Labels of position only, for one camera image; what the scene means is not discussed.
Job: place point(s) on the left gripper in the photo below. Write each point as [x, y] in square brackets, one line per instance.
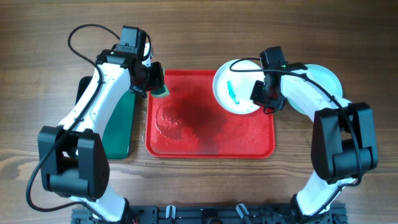
[158, 79]

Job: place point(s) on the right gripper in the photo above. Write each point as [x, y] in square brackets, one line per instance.
[257, 95]

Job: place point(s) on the green scrub sponge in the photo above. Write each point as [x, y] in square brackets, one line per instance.
[161, 92]

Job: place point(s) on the white plate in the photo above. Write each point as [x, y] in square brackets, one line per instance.
[232, 90]
[323, 76]

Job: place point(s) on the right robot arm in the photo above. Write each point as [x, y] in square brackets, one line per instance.
[344, 143]

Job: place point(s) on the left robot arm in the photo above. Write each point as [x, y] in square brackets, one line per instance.
[73, 162]

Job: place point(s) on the red plastic tray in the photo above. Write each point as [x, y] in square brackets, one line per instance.
[189, 123]

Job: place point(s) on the dark green water tray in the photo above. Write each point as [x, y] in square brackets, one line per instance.
[111, 116]

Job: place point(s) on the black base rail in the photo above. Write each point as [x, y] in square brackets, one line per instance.
[268, 213]

